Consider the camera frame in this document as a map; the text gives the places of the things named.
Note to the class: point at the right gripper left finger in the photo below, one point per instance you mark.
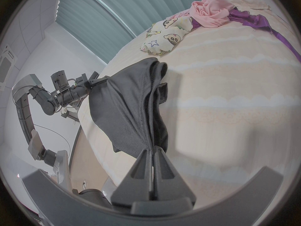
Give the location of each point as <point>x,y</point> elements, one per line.
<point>136,182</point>

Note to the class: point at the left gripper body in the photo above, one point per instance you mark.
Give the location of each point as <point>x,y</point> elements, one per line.
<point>77,94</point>

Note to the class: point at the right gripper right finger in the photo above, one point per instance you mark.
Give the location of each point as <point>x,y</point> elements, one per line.
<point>169,182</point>

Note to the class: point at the black T-shirt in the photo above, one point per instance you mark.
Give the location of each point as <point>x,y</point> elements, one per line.
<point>124,107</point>

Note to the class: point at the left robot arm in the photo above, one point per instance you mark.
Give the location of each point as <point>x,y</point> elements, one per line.
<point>47,102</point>

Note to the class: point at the bed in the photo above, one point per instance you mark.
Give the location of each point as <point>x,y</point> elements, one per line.
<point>223,90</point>

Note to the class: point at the blue-green curtain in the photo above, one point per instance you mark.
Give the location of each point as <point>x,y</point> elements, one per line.
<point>89,20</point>
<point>152,1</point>

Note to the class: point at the white ceiling air conditioner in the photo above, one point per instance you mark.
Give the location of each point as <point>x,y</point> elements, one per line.
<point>6,65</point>

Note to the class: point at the white printed pyjama top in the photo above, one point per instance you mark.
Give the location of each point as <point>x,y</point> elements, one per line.
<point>164,36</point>

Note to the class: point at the pink garment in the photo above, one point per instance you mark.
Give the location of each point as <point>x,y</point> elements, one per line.
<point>211,13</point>

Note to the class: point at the purple garment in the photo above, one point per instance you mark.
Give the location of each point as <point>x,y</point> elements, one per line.
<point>256,20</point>

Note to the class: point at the cream pillow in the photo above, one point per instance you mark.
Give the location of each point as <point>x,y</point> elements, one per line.
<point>249,1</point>

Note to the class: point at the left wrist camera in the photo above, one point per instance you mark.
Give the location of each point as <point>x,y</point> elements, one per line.
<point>80,78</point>

